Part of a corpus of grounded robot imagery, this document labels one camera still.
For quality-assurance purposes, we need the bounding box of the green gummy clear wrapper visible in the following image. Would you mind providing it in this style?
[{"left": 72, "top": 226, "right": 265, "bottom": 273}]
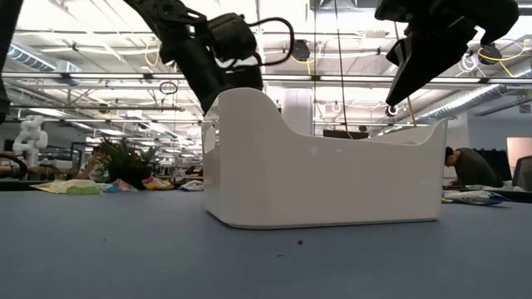
[{"left": 66, "top": 185, "right": 102, "bottom": 196}]

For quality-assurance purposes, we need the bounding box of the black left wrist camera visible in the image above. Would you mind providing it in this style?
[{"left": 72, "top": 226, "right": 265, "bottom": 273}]
[{"left": 206, "top": 12, "right": 259, "bottom": 63}]

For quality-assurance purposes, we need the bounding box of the yellow Sour Patch candy bag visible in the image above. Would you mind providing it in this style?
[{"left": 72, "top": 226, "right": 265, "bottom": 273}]
[
  {"left": 31, "top": 179, "right": 103, "bottom": 195},
  {"left": 142, "top": 176, "right": 175, "bottom": 191}
]

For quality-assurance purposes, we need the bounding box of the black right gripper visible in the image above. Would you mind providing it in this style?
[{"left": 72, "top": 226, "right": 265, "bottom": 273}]
[{"left": 376, "top": 0, "right": 479, "bottom": 107}]

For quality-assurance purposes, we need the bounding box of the person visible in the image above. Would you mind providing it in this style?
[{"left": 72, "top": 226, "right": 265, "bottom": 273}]
[
  {"left": 76, "top": 145, "right": 111, "bottom": 184},
  {"left": 443, "top": 145, "right": 505, "bottom": 189}
]

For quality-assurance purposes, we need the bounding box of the grey office chair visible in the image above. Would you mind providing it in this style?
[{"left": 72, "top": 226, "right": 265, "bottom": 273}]
[{"left": 511, "top": 155, "right": 532, "bottom": 192}]

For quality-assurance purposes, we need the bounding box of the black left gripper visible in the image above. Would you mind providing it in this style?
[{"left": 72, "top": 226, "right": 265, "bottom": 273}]
[{"left": 160, "top": 31, "right": 265, "bottom": 115}]

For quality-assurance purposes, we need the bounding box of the black ceiling cord reel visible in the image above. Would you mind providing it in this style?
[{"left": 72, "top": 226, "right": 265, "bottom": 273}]
[
  {"left": 477, "top": 43, "right": 503, "bottom": 66},
  {"left": 290, "top": 39, "right": 312, "bottom": 62}
]

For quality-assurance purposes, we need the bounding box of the white plastic bin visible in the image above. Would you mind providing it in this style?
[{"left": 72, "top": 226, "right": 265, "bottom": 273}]
[{"left": 201, "top": 86, "right": 449, "bottom": 230}]

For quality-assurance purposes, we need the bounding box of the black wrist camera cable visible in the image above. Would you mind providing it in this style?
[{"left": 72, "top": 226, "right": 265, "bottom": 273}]
[{"left": 247, "top": 16, "right": 296, "bottom": 67}]

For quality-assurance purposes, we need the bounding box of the artificial plant black pot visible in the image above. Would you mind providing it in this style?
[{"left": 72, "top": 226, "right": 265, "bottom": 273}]
[{"left": 97, "top": 136, "right": 161, "bottom": 190}]

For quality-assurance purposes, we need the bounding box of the red gummy clear wrapper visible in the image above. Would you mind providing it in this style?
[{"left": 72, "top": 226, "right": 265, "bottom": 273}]
[{"left": 111, "top": 178, "right": 138, "bottom": 193}]

